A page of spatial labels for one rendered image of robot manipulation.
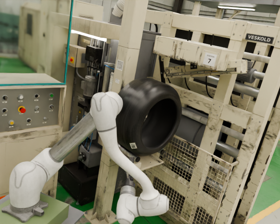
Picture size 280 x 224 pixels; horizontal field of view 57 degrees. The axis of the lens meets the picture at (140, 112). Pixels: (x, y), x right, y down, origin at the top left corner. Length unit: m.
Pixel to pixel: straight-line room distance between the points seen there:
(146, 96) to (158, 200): 0.69
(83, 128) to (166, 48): 0.97
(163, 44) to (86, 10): 3.46
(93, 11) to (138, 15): 3.50
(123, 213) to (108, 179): 1.00
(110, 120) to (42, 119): 1.07
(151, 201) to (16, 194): 0.72
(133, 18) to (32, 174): 1.26
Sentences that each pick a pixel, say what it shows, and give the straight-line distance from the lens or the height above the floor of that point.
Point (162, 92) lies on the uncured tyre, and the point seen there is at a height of 1.42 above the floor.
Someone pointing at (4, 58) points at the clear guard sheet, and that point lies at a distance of 2.01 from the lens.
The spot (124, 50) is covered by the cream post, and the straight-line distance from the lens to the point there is 2.06.
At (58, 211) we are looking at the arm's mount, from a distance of 1.67.
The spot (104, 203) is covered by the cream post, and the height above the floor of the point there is 0.22.
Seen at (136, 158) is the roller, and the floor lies 0.91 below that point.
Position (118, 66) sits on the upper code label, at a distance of 2.11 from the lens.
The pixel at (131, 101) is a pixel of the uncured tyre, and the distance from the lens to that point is 1.77.
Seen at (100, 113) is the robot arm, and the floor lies 1.40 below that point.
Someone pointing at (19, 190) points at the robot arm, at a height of 0.91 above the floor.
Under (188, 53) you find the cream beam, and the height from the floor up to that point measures 1.71.
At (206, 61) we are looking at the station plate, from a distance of 1.89.
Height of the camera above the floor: 1.83
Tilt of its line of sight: 18 degrees down
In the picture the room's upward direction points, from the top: 11 degrees clockwise
